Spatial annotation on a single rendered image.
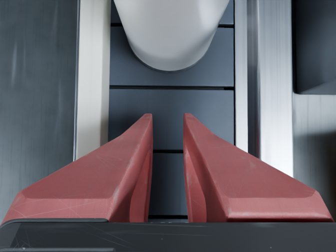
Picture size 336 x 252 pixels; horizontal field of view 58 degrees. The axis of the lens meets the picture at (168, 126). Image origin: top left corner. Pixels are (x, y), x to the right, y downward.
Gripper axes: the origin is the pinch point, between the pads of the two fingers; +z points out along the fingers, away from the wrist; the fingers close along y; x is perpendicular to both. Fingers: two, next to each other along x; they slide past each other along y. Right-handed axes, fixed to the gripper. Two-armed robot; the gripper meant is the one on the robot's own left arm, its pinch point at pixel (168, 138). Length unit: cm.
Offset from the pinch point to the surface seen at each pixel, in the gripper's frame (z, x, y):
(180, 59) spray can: 4.9, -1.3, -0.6
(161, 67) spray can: 6.0, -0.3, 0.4
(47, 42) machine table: 13.0, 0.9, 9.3
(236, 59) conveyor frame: 7.7, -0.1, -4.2
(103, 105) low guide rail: 3.0, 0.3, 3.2
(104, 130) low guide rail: 2.7, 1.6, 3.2
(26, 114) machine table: 9.5, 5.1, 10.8
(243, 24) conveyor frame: 9.1, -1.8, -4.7
